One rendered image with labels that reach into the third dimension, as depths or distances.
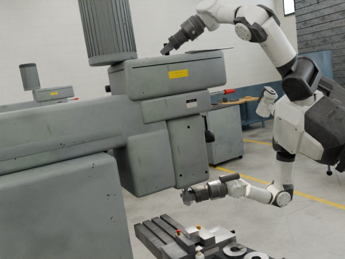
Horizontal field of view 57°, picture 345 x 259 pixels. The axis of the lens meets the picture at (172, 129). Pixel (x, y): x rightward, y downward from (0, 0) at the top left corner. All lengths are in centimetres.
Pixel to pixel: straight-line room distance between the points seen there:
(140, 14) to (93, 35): 740
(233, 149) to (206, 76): 502
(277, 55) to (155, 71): 46
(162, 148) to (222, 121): 483
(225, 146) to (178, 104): 491
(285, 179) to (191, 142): 55
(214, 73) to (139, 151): 47
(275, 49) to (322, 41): 891
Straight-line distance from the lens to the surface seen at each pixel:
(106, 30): 127
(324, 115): 138
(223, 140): 615
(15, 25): 795
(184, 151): 138
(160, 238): 191
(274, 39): 125
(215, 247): 166
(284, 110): 137
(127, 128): 125
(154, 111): 128
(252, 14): 126
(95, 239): 118
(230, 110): 623
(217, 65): 143
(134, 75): 124
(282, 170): 168
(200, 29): 143
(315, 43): 1029
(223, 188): 155
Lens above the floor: 180
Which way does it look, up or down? 9 degrees down
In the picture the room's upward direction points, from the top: 8 degrees counter-clockwise
